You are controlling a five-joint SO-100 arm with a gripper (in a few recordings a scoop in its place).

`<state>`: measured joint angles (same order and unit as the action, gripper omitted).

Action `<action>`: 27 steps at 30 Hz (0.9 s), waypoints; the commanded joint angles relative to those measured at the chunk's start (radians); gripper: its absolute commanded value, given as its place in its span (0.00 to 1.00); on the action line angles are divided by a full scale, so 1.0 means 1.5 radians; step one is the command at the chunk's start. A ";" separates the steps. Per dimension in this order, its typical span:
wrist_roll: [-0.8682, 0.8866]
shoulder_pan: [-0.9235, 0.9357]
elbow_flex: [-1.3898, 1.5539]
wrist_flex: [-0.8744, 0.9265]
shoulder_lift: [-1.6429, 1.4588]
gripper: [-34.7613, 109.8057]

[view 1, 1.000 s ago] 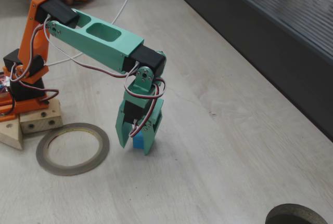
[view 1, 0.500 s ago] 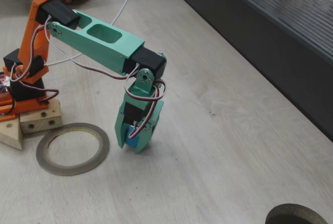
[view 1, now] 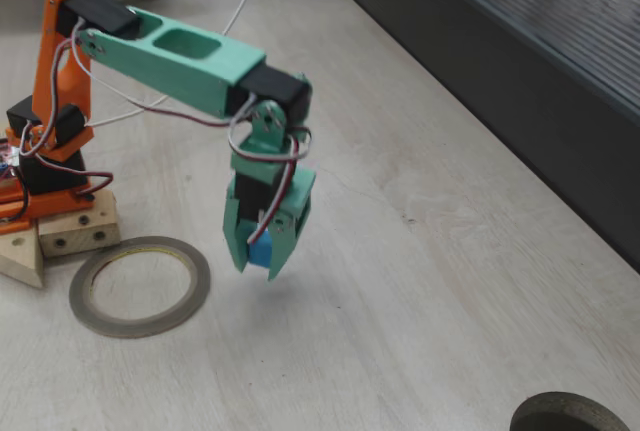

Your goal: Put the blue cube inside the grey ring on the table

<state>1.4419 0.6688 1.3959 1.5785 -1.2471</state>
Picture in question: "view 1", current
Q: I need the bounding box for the blue cube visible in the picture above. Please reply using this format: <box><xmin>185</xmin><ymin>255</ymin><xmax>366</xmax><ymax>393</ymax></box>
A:
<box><xmin>247</xmin><ymin>229</ymin><xmax>275</xmax><ymax>269</ymax></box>

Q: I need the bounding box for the wooden base block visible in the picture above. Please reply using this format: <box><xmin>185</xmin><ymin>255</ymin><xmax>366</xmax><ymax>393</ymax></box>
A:
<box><xmin>37</xmin><ymin>189</ymin><xmax>122</xmax><ymax>258</ymax></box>

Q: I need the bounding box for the ribbed glass desk partition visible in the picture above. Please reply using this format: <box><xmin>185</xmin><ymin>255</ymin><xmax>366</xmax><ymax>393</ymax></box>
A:
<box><xmin>302</xmin><ymin>0</ymin><xmax>640</xmax><ymax>275</ymax></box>

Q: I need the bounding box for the grey ring of tape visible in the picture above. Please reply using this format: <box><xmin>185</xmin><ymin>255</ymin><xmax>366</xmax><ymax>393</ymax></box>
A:
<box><xmin>68</xmin><ymin>235</ymin><xmax>212</xmax><ymax>341</ymax></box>

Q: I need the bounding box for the white USB cable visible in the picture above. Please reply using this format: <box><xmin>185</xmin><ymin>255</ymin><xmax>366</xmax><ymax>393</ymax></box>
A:
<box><xmin>84</xmin><ymin>0</ymin><xmax>296</xmax><ymax>128</ymax></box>

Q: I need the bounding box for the round cable hole grommet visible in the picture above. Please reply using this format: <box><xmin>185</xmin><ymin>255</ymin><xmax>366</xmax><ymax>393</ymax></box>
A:
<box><xmin>509</xmin><ymin>391</ymin><xmax>632</xmax><ymax>431</ymax></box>

